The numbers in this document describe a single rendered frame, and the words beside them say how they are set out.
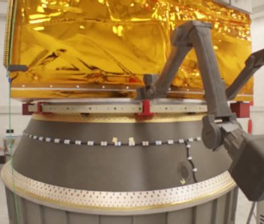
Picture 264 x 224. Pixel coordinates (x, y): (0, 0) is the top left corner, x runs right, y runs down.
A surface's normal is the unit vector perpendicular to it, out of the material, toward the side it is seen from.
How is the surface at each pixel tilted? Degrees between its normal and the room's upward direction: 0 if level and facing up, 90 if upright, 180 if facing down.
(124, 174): 62
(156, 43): 89
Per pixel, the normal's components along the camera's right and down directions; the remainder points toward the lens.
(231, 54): 0.41, 0.01
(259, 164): -0.96, 0.01
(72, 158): -0.23, -0.44
